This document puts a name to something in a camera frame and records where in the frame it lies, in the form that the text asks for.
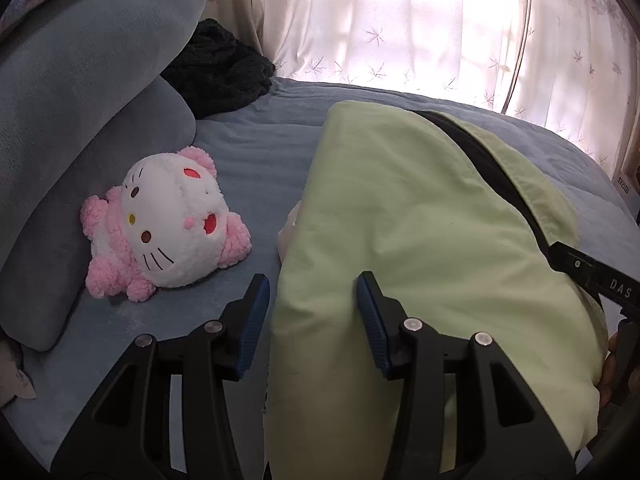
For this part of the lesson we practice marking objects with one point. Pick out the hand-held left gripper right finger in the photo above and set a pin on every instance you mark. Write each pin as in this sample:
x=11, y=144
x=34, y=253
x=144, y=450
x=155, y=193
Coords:
x=372, y=330

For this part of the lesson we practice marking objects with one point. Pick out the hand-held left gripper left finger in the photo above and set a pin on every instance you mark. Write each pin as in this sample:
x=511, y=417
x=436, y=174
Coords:
x=252, y=330

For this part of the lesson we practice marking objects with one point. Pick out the green and black hooded jacket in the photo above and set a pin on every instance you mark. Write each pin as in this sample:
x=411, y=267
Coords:
x=425, y=210

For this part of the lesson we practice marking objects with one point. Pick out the person's right hand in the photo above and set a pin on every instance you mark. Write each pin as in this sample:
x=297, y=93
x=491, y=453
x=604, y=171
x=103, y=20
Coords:
x=610, y=370

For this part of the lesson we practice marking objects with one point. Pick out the black and white box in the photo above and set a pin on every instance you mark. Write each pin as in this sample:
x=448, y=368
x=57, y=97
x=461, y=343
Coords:
x=627, y=185

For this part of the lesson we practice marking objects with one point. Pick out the white folded cloth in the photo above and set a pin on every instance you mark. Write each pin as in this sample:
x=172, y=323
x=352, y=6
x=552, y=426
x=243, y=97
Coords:
x=289, y=230

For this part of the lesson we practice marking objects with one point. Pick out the pink and white plush toy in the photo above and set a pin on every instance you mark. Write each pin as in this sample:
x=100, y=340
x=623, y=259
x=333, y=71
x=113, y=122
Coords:
x=165, y=220

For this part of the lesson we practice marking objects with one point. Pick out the blue bed blanket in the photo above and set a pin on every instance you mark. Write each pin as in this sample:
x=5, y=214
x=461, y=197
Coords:
x=260, y=160

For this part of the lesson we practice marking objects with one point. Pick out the beige pillow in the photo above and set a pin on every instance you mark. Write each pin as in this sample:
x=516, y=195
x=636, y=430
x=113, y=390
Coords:
x=12, y=375

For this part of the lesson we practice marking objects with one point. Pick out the dark fuzzy cloth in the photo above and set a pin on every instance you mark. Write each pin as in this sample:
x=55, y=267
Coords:
x=220, y=70

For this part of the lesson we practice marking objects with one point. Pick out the white leaf print curtain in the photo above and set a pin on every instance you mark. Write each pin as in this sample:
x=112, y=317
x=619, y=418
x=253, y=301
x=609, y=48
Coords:
x=400, y=20

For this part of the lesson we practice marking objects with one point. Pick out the large blue pillow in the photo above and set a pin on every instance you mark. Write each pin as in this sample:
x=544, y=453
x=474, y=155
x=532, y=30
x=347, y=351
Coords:
x=90, y=60

